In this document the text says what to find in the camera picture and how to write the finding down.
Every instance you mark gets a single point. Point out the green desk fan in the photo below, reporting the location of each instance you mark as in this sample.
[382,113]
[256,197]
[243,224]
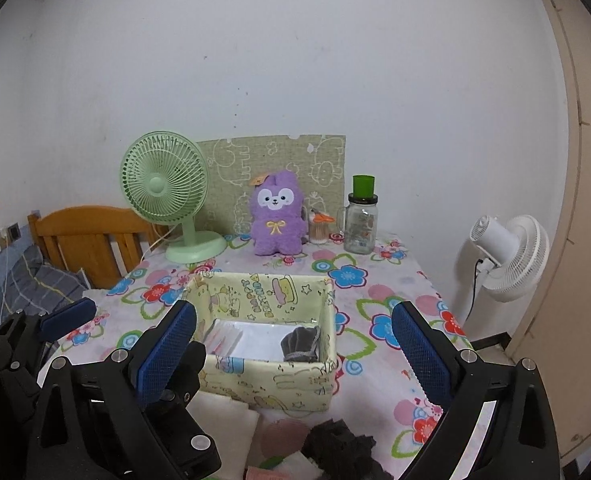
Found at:
[155,182]

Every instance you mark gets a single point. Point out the white plastic bag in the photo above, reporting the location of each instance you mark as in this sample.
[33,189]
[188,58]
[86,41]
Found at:
[260,340]

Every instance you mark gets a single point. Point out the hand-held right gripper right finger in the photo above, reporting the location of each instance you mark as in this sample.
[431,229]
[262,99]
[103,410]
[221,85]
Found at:
[420,355]

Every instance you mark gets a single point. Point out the cotton swab container orange lid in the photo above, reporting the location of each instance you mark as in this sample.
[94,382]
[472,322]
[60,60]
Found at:
[319,232]

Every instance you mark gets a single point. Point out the green printed foam mat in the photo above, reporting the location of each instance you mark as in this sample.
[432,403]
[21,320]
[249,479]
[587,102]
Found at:
[295,160]

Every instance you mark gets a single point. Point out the green plastic cup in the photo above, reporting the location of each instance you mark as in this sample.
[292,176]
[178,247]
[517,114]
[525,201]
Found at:
[364,186]

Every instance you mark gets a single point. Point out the grey socks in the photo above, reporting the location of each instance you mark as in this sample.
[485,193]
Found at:
[300,345]

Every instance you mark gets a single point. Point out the white towel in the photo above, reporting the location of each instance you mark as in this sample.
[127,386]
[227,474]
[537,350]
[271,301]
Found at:
[225,425]

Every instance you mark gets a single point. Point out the wooden bed headboard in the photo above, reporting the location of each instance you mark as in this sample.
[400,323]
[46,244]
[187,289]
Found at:
[85,230]

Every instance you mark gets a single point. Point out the white standing fan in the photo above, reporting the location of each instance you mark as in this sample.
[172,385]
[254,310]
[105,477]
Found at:
[520,260]

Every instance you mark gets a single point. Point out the grey plaid pillow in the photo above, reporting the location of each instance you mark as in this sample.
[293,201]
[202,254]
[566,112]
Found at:
[40,285]

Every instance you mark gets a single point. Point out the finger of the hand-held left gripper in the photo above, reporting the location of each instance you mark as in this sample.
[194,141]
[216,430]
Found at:
[70,317]
[193,375]

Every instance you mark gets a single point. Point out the beige wooden door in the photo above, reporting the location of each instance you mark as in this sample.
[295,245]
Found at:
[575,210]

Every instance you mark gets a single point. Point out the purple plush toy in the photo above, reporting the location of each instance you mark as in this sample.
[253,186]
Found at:
[275,230]

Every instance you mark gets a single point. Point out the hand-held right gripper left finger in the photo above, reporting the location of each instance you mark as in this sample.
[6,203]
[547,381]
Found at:
[168,350]

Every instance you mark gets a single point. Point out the glass mug jar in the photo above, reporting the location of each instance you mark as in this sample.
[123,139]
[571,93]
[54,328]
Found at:
[360,225]

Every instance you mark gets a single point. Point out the yellow printed fabric storage box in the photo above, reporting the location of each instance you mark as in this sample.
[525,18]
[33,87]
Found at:
[255,385]

